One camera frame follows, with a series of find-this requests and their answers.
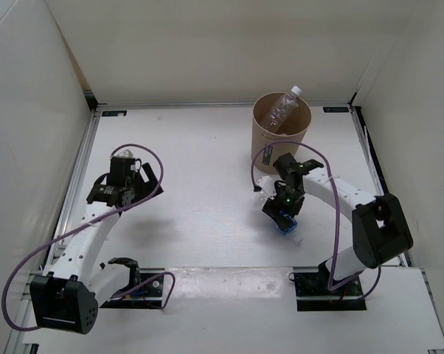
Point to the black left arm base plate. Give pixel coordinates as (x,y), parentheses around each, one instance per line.
(148,297)

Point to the clear plastic bottle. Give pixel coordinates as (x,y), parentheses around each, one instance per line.
(281,110)

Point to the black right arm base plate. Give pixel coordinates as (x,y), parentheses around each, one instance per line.
(312,296)

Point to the aluminium table edge rail left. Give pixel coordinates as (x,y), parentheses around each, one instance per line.
(46,256)

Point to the clear bottle with blue label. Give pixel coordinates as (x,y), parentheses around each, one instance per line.
(282,226)

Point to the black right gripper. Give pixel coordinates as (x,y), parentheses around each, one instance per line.
(273,206)

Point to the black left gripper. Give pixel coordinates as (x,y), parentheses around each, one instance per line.
(148,186)

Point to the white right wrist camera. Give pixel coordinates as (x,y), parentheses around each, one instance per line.
(265,185)

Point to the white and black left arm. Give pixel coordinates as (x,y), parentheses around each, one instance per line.
(69,295)

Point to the dark XDOF logo sticker right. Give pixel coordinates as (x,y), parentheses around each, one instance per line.
(336,109)

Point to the dark logo sticker left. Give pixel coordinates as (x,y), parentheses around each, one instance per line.
(119,113)

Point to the beige round waste bin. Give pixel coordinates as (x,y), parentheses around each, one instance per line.
(293,129)

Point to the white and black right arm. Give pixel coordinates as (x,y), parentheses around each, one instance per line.
(317,180)

